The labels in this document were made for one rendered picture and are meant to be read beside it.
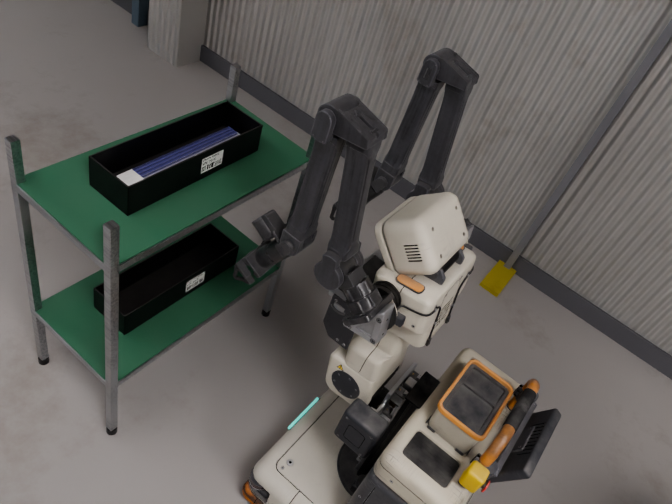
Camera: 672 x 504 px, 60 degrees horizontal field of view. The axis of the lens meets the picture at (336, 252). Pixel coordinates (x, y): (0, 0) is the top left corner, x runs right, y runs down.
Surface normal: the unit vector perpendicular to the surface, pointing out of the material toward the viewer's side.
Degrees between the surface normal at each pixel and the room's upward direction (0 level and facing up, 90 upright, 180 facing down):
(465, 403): 0
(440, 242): 48
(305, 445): 0
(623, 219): 90
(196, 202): 0
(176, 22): 90
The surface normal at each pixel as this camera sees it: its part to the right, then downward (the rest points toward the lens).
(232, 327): 0.26, -0.69
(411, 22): -0.58, 0.46
